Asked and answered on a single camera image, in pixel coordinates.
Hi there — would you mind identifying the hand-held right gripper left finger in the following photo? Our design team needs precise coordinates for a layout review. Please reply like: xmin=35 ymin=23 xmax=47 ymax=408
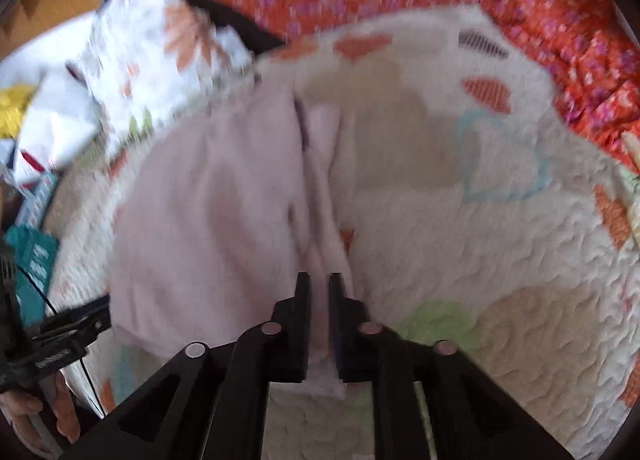
xmin=60 ymin=271 xmax=313 ymax=460

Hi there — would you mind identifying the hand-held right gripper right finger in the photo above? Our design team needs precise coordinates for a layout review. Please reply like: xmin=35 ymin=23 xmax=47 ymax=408
xmin=327 ymin=272 xmax=576 ymax=460

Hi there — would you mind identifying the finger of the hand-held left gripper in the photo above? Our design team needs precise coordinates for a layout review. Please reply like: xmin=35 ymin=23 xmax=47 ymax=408
xmin=29 ymin=314 xmax=113 ymax=373
xmin=42 ymin=295 xmax=113 ymax=337

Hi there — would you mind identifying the pink floral print garment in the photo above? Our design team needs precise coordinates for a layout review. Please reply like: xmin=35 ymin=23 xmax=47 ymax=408
xmin=107 ymin=74 xmax=357 ymax=400

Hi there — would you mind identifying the person's left hand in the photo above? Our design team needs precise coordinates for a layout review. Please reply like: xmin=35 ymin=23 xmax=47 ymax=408
xmin=0 ymin=372 xmax=83 ymax=458

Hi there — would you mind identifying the teal plastic basket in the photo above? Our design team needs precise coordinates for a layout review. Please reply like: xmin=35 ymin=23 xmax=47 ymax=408
xmin=4 ymin=224 xmax=62 ymax=327

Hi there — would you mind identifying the colourful patterned box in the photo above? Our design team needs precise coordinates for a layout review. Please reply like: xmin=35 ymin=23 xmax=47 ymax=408
xmin=14 ymin=171 xmax=60 ymax=231

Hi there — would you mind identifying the cream quilted bedspread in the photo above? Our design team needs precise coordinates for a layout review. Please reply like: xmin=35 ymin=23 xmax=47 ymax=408
xmin=45 ymin=4 xmax=640 ymax=460

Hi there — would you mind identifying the white plastic bag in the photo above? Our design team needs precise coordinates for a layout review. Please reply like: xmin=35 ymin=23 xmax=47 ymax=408
xmin=0 ymin=14 xmax=113 ymax=183

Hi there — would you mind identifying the yellow plastic bag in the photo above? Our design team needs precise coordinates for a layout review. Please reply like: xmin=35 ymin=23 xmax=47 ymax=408
xmin=0 ymin=84 xmax=37 ymax=139

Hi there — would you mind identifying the white floral pillow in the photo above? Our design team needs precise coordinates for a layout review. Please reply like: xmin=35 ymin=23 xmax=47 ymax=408
xmin=80 ymin=0 xmax=262 ymax=153

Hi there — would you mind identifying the dark cloth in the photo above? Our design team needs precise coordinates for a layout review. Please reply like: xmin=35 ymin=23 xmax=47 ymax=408
xmin=182 ymin=0 xmax=291 ymax=58

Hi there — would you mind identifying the black cable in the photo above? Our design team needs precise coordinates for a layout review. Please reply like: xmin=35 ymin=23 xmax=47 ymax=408
xmin=12 ymin=262 xmax=107 ymax=418

